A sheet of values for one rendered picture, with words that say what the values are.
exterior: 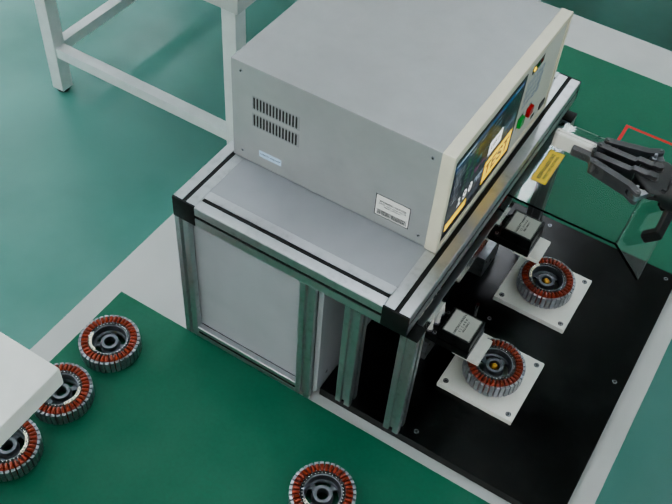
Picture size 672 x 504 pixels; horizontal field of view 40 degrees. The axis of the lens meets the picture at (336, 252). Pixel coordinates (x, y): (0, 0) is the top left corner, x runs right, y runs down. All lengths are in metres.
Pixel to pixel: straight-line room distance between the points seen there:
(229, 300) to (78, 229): 1.42
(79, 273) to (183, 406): 1.26
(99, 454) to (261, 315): 0.37
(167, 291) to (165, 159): 1.39
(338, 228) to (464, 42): 0.36
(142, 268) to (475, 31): 0.82
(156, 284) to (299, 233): 0.49
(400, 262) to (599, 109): 1.07
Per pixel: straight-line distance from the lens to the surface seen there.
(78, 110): 3.42
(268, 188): 1.51
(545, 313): 1.84
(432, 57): 1.47
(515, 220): 1.79
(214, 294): 1.65
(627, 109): 2.40
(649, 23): 4.14
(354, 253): 1.42
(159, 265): 1.89
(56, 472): 1.66
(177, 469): 1.63
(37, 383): 1.20
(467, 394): 1.69
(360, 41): 1.48
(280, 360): 1.68
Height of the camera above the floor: 2.19
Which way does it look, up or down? 49 degrees down
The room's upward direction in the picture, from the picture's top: 5 degrees clockwise
